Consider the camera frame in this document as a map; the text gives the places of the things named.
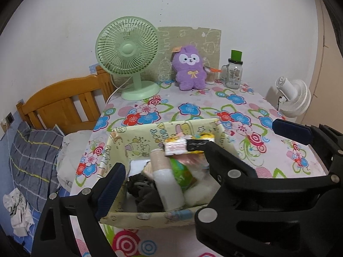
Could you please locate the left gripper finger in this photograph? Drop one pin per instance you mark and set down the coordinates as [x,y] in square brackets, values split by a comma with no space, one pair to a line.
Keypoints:
[54,235]

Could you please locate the white towel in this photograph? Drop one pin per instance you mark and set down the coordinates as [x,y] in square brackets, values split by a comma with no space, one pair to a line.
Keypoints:
[169,190]

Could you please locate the pink tissue pack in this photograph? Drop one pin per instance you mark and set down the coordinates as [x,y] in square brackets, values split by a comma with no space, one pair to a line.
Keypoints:
[179,132]

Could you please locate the cotton swab jar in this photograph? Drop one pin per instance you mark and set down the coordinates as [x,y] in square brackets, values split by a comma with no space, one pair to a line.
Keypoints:
[212,74]

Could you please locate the beige door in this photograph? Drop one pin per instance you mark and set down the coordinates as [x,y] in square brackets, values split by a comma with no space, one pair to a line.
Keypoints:
[326,83]

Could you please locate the green tissue pack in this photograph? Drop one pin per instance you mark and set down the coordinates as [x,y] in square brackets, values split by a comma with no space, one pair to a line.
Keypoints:
[182,175]

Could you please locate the clear plastic bag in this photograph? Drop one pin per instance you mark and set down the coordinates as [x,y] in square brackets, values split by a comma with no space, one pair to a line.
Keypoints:
[205,187]

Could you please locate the purple plush toy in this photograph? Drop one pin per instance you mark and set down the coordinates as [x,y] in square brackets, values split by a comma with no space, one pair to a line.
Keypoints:
[188,65]

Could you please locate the wall power outlet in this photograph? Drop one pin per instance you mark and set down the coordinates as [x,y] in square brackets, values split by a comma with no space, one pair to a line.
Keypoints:
[6,122]

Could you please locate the floral tablecloth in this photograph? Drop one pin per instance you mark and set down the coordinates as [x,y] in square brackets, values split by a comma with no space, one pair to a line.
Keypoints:
[246,117]

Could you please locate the blue bed sheet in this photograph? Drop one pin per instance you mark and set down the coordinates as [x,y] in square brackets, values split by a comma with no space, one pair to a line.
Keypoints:
[27,241]

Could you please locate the white standing fan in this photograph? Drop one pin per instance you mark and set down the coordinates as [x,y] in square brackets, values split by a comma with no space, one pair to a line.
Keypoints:
[296,95]

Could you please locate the glass jar green lid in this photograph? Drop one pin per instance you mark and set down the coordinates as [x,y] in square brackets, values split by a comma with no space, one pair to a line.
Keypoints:
[231,73]

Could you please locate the yellow cartoon snack bag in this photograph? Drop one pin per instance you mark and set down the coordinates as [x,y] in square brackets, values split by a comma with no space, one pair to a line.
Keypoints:
[187,144]

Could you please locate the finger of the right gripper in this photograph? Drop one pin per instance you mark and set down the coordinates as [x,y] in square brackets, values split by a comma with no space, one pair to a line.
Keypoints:
[293,131]

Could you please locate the green desk fan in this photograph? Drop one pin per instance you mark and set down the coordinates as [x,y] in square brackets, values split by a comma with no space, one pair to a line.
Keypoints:
[126,47]

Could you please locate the wooden bed headboard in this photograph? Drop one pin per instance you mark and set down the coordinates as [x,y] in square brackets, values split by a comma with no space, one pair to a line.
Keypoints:
[70,104]

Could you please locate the grey plaid pillow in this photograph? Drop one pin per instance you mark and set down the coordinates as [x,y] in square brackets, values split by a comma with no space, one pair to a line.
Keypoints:
[33,160]

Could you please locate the white blanket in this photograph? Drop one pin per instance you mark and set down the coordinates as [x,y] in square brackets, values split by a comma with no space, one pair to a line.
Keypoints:
[69,156]

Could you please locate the white crumpled cloth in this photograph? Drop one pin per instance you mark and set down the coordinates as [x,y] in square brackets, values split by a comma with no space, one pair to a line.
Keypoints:
[19,211]

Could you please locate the yellow cartoon storage box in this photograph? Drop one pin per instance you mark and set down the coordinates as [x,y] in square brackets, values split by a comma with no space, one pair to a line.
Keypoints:
[127,144]

